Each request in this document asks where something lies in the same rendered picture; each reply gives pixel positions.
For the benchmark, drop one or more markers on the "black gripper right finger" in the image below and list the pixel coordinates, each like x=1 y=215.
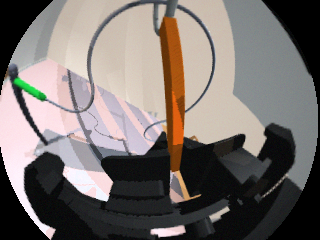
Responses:
x=197 y=159

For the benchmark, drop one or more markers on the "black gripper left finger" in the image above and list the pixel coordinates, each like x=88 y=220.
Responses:
x=154 y=165

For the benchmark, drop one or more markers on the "orange handle with white loop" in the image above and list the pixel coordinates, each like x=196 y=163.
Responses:
x=173 y=75

